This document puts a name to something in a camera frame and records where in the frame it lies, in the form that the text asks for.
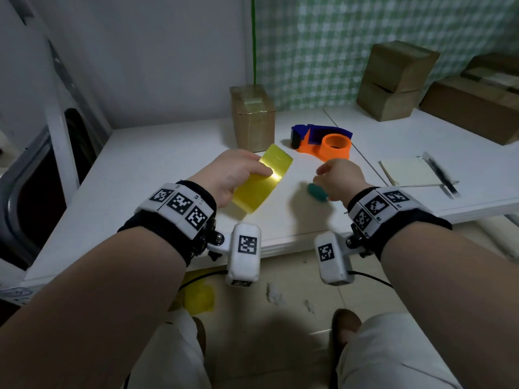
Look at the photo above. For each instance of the person's right hand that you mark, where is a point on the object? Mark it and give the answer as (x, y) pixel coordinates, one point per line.
(344, 180)

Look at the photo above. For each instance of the person's left hand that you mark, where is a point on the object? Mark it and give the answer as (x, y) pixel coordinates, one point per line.
(221, 174)

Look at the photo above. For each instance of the person's left thumb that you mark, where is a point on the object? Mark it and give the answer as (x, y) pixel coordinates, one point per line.
(259, 170)

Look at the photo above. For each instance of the person's right fingers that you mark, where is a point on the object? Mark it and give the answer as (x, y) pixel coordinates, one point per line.
(324, 168)

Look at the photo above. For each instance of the yellow transparent tape strip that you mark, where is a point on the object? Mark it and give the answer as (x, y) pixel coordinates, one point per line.
(263, 182)

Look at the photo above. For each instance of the person's left forearm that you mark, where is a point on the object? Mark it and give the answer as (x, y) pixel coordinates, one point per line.
(89, 307)

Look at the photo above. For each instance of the person's right forearm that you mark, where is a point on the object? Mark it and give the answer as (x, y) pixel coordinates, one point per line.
(454, 303)

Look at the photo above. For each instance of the orange and blue tape dispenser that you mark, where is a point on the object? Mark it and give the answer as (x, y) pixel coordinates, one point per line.
(324, 143)

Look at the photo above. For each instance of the small taped cardboard box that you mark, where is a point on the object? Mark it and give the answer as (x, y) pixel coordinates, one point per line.
(253, 121)

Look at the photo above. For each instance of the black marker wristband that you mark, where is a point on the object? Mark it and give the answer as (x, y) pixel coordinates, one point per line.
(178, 214)
(389, 214)

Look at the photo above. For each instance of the pale yellow notepad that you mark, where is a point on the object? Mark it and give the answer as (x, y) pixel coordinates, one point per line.
(409, 172)

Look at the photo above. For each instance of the black pen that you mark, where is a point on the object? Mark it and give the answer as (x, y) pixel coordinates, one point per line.
(440, 174)

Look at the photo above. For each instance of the green checked cloth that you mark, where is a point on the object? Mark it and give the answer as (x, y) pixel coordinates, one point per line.
(324, 44)

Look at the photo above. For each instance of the cube cardboard box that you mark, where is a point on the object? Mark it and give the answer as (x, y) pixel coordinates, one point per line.
(399, 66)

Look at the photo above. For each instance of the yellow tape scrap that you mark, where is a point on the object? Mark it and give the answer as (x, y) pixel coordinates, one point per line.
(198, 295)

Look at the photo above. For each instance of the large long cardboard box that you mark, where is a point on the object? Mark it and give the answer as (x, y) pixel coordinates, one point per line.
(470, 107)

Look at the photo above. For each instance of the person's right shoe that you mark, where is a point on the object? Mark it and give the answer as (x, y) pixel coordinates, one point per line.
(344, 326)

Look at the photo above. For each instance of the person's shoe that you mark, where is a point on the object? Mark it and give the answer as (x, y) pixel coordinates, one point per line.
(344, 326)
(200, 334)

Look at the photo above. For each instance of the person's left shoe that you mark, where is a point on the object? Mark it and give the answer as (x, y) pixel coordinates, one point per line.
(200, 334)

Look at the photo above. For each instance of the dark cardboard box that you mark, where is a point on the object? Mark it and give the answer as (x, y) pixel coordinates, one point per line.
(492, 64)

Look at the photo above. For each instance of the person's right leg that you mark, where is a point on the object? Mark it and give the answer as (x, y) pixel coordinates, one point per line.
(393, 356)

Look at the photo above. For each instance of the person's leg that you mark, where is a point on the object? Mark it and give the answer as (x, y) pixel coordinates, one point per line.
(393, 356)
(170, 356)

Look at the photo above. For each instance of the person's left leg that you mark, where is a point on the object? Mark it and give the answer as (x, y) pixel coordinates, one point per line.
(170, 356)

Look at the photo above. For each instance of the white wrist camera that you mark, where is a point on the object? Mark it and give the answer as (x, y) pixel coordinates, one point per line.
(243, 255)
(334, 259)

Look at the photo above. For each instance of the white frame post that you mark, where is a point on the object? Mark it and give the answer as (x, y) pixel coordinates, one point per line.
(61, 153)

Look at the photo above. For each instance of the black chair with metal frame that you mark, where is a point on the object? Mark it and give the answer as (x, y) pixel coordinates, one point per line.
(36, 190)

